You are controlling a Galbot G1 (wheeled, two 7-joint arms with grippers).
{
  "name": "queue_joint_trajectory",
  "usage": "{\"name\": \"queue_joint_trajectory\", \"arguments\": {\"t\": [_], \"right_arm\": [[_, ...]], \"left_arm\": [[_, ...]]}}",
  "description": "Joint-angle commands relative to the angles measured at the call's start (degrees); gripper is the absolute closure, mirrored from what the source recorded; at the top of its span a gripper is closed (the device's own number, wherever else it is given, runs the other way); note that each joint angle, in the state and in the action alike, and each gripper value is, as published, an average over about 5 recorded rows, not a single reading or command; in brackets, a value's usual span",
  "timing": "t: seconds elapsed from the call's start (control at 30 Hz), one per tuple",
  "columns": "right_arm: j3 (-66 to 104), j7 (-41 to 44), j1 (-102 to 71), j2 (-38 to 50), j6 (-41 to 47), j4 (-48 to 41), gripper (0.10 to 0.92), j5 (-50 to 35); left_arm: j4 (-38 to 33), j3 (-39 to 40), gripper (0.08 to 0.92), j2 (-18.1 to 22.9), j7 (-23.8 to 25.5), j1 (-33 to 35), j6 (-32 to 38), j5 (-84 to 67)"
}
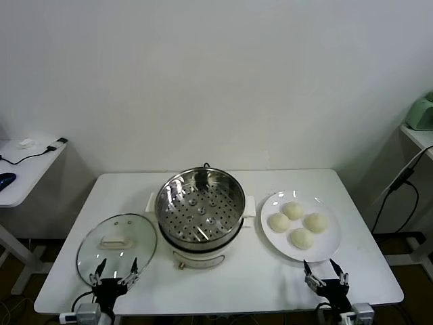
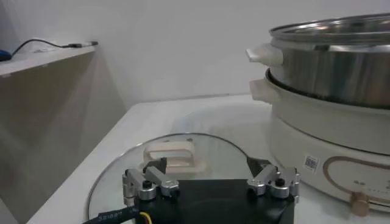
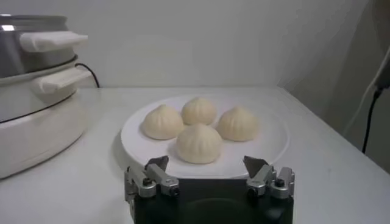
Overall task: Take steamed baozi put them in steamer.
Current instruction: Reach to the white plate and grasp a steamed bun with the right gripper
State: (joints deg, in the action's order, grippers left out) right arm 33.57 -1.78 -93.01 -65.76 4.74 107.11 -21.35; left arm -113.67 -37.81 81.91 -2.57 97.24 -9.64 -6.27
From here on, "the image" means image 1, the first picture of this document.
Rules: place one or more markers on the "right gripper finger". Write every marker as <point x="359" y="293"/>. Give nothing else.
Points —
<point x="308" y="271"/>
<point x="336" y="268"/>

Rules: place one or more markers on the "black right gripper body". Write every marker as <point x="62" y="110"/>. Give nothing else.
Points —
<point x="333" y="291"/>

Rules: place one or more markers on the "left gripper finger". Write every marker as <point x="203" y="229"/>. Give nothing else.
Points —
<point x="135" y="267"/>
<point x="101" y="269"/>

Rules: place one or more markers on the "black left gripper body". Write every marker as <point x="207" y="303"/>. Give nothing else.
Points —
<point x="107" y="289"/>

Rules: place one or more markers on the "white steamed baozi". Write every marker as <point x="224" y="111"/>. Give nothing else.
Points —
<point x="316" y="223"/>
<point x="301" y="238"/>
<point x="293" y="210"/>
<point x="279" y="222"/>

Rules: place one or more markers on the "perforated steel steamer basket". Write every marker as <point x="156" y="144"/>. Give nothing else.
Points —
<point x="203" y="210"/>

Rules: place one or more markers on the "white round plate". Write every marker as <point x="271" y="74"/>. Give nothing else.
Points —
<point x="324" y="243"/>

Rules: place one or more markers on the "white side table with mouse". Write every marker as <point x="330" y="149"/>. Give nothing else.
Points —
<point x="27" y="176"/>

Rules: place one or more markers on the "blue computer mouse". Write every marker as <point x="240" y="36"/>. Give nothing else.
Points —
<point x="6" y="179"/>

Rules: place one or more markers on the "small white object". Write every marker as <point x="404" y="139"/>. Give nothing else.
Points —
<point x="27" y="144"/>

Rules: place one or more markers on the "white side table with appliance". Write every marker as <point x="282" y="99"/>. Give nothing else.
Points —
<point x="419" y="137"/>

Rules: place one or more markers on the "mint green appliance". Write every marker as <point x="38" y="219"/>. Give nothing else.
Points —
<point x="421" y="113"/>

